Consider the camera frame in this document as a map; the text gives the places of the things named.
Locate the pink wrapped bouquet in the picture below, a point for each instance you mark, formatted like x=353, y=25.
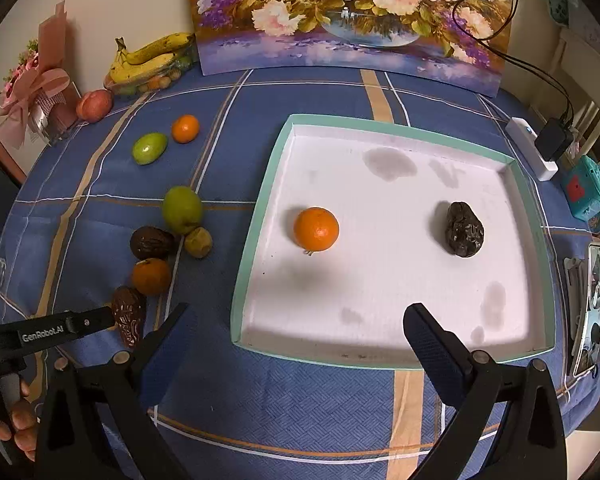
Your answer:
x=35, y=85

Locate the white plastic holder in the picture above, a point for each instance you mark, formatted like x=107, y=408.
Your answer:
x=575, y=310

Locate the brown wrinkled date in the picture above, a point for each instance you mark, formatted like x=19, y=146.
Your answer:
x=128, y=317

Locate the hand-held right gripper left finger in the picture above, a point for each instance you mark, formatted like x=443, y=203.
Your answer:
x=167, y=355

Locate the small orange tangerine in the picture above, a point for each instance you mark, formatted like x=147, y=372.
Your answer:
x=185, y=128

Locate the red peach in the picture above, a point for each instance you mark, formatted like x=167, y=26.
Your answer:
x=94, y=106

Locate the black charger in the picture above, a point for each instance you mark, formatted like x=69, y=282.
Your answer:
x=552, y=140

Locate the person's left hand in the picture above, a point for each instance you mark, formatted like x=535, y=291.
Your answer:
x=26, y=425

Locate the clear fruit container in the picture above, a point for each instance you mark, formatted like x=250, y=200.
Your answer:
x=150, y=86

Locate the black wrinkled fruit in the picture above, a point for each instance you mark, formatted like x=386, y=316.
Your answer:
x=463, y=230

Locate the white power strip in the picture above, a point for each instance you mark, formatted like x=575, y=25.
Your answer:
x=522, y=135

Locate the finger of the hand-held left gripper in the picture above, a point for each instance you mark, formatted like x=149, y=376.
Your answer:
x=94, y=319

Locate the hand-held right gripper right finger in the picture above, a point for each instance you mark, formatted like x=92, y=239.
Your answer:
x=430, y=345

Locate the small yellow-brown fruit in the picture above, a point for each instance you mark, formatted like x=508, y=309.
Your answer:
x=198, y=242

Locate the round brown wrinkled fruit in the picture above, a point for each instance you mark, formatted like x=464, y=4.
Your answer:
x=152, y=242

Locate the printed picture card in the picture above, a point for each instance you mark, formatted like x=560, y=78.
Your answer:
x=596, y=300

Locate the banana bunch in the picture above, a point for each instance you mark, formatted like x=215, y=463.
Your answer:
x=150, y=52

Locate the blue plaid tablecloth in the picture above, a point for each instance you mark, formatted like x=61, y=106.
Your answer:
x=305, y=410

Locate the teal toy box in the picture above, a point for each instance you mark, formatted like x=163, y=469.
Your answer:
x=587, y=187

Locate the large green fruit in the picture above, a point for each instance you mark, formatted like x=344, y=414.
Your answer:
x=182, y=209

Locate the small green fruit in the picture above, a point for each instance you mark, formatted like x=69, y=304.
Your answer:
x=150, y=148

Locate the flower painting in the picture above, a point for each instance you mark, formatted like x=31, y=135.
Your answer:
x=330, y=10

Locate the white tray with teal rim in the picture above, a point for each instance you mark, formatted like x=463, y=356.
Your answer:
x=380, y=285

